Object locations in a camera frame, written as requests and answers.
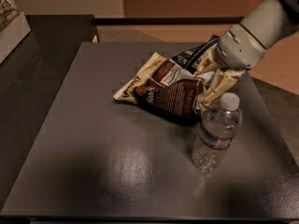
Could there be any clear plastic water bottle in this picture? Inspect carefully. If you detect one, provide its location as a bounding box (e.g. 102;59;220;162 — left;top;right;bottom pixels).
192;92;242;172

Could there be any brown chip bag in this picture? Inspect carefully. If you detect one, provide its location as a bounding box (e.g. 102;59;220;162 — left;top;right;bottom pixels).
113;52;201;122

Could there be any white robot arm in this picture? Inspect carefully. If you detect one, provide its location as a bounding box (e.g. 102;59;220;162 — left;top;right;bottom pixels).
194;0;299;109

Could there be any blue chip bag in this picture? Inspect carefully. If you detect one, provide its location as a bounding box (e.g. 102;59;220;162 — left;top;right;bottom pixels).
171;35;219;74

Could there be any white box with snacks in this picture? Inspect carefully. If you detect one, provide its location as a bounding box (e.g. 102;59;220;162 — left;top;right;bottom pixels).
0;0;31;63

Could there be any dark side counter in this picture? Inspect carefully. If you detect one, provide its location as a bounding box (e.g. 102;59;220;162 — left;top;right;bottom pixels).
0;15;93;210

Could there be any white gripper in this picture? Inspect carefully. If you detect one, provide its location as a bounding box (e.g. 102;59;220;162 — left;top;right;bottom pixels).
195;24;265;108

